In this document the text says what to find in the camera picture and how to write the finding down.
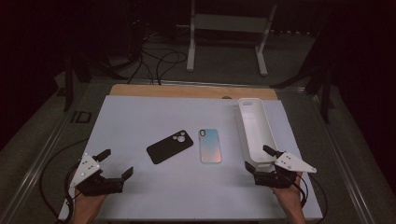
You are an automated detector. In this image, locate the white plastic bin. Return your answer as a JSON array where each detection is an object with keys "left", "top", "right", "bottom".
[{"left": 237, "top": 97, "right": 280, "bottom": 166}]

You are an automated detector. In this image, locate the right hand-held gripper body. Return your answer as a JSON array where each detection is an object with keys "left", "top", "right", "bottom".
[{"left": 253, "top": 150, "right": 318, "bottom": 189}]

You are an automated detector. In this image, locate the tangle of black cables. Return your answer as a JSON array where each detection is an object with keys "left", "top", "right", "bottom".
[{"left": 92, "top": 18, "right": 189, "bottom": 87}]

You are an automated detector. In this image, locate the iridescent phone case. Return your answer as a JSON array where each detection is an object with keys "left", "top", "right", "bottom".
[{"left": 199, "top": 128, "right": 222, "bottom": 164}]

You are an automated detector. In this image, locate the left hand-held gripper cable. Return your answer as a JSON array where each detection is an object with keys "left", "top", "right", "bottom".
[{"left": 63, "top": 162, "right": 82, "bottom": 224}]

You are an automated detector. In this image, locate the white table mat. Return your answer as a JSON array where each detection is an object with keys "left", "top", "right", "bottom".
[{"left": 58, "top": 94, "right": 323, "bottom": 222}]

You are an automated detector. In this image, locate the white metal stand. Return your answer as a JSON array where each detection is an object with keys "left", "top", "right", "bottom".
[{"left": 177, "top": 0, "right": 278, "bottom": 77}]

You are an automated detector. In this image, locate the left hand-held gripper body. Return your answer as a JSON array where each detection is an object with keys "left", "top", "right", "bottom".
[{"left": 69, "top": 152, "right": 125, "bottom": 198}]

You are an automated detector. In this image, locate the black phone case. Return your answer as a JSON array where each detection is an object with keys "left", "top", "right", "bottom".
[{"left": 146, "top": 129, "right": 194, "bottom": 165}]

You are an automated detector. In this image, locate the black tripod stand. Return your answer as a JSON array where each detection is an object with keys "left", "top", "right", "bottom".
[
  {"left": 270, "top": 62, "right": 335, "bottom": 124},
  {"left": 64, "top": 55, "right": 129, "bottom": 112}
]

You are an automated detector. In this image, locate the person's right hand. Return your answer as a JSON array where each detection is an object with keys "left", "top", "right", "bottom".
[{"left": 271, "top": 172, "right": 307, "bottom": 224}]

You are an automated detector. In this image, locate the hand-held gripper cable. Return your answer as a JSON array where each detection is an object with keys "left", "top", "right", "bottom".
[
  {"left": 63, "top": 162, "right": 82, "bottom": 224},
  {"left": 290, "top": 174, "right": 310, "bottom": 209}
]

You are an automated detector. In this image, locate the right hand-held gripper cable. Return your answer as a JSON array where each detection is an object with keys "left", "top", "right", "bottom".
[{"left": 290, "top": 174, "right": 310, "bottom": 209}]

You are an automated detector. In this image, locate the thin black cable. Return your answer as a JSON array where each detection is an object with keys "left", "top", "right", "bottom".
[
  {"left": 308, "top": 173, "right": 329, "bottom": 222},
  {"left": 38, "top": 138, "right": 90, "bottom": 219}
]

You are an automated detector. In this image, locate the person's left hand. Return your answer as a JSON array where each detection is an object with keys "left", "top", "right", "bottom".
[{"left": 73, "top": 186, "right": 108, "bottom": 224}]

